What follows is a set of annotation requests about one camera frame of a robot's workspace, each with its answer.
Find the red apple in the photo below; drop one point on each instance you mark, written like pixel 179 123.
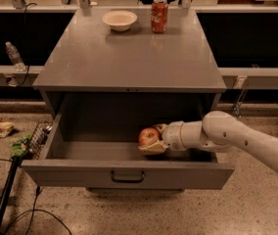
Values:
pixel 148 136

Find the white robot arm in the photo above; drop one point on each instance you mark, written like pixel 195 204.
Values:
pixel 215 132

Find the wire mesh basket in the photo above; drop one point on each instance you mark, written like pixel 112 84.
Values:
pixel 38 139

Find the black drawer handle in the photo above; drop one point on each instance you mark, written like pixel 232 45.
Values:
pixel 127 178

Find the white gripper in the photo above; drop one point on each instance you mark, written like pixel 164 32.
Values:
pixel 171 135

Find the green snack bag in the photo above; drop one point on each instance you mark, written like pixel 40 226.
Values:
pixel 19 146

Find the metal clamp bracket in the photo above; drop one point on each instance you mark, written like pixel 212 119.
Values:
pixel 242 92

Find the grey metal cabinet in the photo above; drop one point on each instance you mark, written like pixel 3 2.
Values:
pixel 91 57

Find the black pole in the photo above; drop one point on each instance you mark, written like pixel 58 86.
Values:
pixel 16 161

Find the clear plastic water bottle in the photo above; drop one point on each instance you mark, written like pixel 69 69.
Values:
pixel 15 57

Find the white bowl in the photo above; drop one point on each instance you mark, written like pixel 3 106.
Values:
pixel 119 21

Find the open grey top drawer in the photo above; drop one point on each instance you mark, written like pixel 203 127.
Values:
pixel 95 133

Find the red cola can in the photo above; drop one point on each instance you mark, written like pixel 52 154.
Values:
pixel 159 16

